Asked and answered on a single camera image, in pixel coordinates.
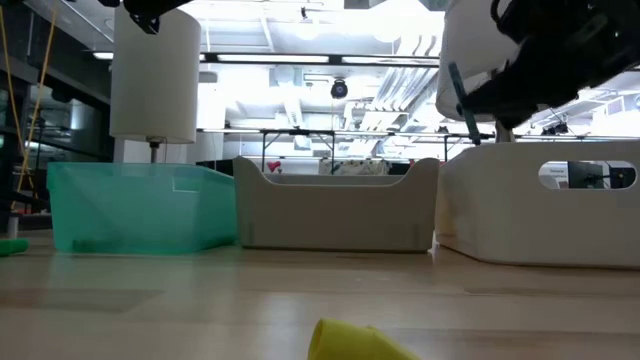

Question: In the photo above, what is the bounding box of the black folding table frame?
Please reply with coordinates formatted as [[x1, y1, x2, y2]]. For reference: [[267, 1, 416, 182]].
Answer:
[[442, 132, 497, 164], [259, 128, 337, 175]]

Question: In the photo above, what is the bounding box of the cylinder shade wooden base lamp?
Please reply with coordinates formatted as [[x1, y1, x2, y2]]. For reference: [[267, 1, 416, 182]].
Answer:
[[108, 4, 202, 164]]

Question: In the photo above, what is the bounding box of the black background equipment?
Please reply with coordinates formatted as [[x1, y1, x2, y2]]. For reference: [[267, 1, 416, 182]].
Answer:
[[541, 121, 570, 137]]

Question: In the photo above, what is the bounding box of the black computer monitor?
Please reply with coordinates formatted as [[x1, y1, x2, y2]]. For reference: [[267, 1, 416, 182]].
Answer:
[[567, 160, 606, 190], [607, 167, 638, 190]]

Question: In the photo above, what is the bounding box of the patterned white cloth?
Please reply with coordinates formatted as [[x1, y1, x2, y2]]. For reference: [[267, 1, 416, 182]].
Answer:
[[318, 158, 392, 176]]

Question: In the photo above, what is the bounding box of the cone shade chrome base lamp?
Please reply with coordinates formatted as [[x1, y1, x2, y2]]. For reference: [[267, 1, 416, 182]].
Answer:
[[435, 0, 524, 145]]

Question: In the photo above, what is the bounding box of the grey plastic bin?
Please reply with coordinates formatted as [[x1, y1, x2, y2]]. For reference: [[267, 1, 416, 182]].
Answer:
[[232, 155, 441, 253]]

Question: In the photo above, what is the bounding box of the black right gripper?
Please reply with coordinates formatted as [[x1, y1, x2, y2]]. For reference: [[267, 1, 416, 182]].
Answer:
[[456, 0, 640, 131]]

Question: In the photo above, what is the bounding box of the green translucent plastic bin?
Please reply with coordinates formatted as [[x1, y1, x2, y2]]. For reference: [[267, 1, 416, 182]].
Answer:
[[46, 161, 239, 256]]

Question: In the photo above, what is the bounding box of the small green crayon piece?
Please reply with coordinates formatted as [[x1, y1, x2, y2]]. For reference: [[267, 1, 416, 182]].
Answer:
[[0, 238, 30, 258]]

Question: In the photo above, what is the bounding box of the black hanging camera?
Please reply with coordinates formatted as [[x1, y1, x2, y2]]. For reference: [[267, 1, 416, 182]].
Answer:
[[329, 77, 350, 100]]

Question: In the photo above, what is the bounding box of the yellow cable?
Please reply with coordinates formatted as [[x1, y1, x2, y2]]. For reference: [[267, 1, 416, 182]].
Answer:
[[0, 0, 57, 211]]

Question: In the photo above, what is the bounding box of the yellow crayon piece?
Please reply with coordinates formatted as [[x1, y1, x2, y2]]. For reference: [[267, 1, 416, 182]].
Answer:
[[306, 317, 422, 360]]

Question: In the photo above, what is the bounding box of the teal crayon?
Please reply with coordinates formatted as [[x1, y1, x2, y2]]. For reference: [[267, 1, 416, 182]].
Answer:
[[447, 61, 482, 147]]

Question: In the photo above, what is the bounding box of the white plastic bin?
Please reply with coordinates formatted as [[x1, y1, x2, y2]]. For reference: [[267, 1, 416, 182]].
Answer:
[[433, 141, 640, 271]]

